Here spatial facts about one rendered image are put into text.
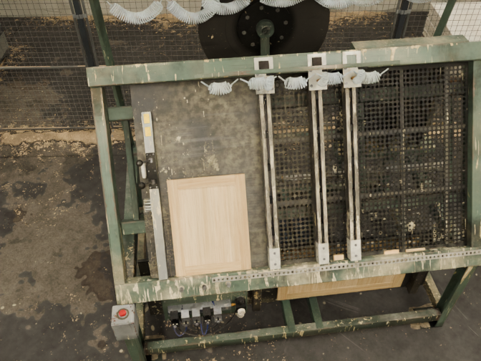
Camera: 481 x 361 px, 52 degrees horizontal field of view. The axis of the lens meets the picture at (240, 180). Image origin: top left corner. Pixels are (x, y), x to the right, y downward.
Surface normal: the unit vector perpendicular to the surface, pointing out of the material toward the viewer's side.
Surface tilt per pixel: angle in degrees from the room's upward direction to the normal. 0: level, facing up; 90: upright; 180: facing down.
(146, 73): 54
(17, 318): 0
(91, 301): 0
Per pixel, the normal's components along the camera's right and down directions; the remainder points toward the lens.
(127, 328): 0.12, 0.70
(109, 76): 0.10, 0.16
